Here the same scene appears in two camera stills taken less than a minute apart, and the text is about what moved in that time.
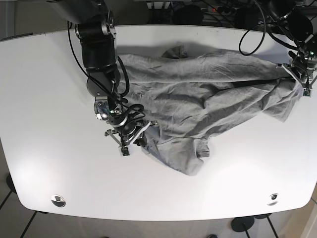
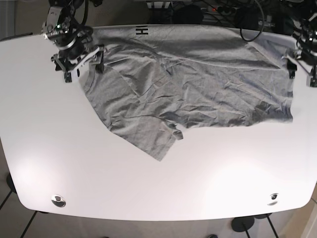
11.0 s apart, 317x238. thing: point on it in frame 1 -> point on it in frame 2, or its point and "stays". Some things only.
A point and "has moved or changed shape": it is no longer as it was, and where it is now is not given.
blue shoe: (213, 236) stays
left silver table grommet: (58, 201) stays
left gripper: (131, 129) -> (73, 44)
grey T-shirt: (189, 96) has moved or changed shape
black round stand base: (242, 224) stays
